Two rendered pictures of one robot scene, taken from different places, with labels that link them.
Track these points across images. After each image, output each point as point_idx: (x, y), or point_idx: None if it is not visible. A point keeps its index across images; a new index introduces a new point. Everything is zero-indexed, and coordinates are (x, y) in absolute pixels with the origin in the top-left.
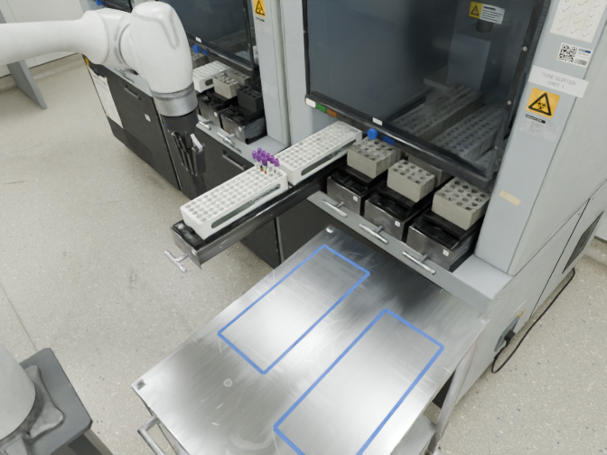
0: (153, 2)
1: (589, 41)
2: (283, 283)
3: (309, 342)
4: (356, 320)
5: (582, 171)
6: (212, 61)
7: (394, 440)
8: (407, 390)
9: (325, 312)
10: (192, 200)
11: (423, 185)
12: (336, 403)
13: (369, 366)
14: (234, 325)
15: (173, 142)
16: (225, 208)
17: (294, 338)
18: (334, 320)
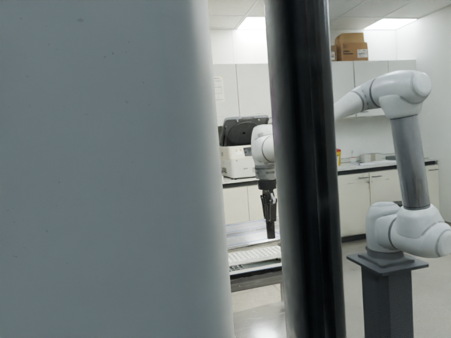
0: (261, 125)
1: None
2: (247, 241)
3: (250, 232)
4: (229, 233)
5: None
6: None
7: (241, 222)
8: (229, 225)
9: (238, 235)
10: (278, 253)
11: None
12: (252, 225)
13: (235, 228)
14: (276, 236)
15: (276, 206)
16: (260, 249)
17: (255, 233)
18: (237, 234)
